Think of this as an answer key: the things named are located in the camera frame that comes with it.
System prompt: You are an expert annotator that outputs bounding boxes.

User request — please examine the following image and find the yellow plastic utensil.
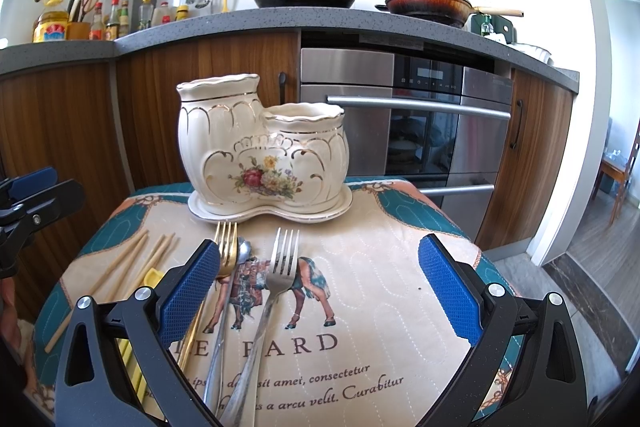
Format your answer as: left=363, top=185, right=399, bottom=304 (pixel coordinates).
left=117, top=269, right=166, bottom=405

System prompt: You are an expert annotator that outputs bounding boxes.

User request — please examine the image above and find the wooden chopstick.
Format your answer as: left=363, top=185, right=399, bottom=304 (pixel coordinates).
left=125, top=234, right=167, bottom=297
left=104, top=231, right=149, bottom=303
left=44, top=230, right=148, bottom=353
left=132, top=234, right=175, bottom=291

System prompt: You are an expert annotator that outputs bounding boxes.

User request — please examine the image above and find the gold fork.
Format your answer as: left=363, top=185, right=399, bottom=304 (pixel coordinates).
left=178, top=222, right=238, bottom=372

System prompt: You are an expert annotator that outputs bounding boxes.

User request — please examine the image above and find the silver spoon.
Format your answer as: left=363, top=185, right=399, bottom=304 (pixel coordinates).
left=204, top=237, right=252, bottom=415

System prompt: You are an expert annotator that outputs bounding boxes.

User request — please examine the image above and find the silver fork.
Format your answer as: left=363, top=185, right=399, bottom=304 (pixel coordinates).
left=219, top=228, right=299, bottom=426

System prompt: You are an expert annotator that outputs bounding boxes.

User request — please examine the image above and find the wooden kitchen cabinet door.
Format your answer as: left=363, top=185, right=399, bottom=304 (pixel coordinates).
left=115, top=31, right=302, bottom=193

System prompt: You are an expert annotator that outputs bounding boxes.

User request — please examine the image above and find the yellow oil jar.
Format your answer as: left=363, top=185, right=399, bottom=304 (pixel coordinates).
left=32, top=0, right=68, bottom=43

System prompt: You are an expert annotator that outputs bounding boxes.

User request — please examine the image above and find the wooden utensil cup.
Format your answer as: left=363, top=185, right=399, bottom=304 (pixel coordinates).
left=66, top=22, right=91, bottom=40

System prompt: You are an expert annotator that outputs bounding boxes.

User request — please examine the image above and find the red-cap sauce bottle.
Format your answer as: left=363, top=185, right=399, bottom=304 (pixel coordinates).
left=89, top=2, right=105, bottom=41

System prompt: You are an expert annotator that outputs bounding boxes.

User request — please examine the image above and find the printed quilted table mat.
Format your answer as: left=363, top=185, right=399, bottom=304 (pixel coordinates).
left=32, top=179, right=501, bottom=426

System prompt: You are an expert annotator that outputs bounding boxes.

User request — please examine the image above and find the dark soy sauce bottle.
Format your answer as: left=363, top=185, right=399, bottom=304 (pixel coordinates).
left=105, top=0, right=120, bottom=41

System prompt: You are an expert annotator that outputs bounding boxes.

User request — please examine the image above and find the wooden chair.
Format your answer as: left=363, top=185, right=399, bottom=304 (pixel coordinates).
left=591, top=126, right=640, bottom=225

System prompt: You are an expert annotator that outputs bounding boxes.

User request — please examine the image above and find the clear oil bottle yellow cap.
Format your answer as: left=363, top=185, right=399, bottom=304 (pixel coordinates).
left=138, top=0, right=154, bottom=30

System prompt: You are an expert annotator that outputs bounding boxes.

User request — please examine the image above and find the cream ceramic holder saucer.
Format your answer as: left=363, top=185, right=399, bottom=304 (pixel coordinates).
left=188, top=184, right=354, bottom=225

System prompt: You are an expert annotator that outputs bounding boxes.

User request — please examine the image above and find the stainless steel built-in oven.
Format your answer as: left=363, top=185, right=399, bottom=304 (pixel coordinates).
left=299, top=48, right=512, bottom=239

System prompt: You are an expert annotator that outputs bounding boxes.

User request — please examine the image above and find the yellow mustard bottle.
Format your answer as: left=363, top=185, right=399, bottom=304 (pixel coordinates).
left=175, top=4, right=189, bottom=20

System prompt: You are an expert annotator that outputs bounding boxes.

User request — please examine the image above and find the cream ceramic utensil holder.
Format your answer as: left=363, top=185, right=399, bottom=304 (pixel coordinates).
left=176, top=74, right=349, bottom=215

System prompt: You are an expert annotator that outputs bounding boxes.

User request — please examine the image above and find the red-brown frying pan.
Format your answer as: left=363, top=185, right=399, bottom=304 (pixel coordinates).
left=375, top=0, right=524, bottom=28

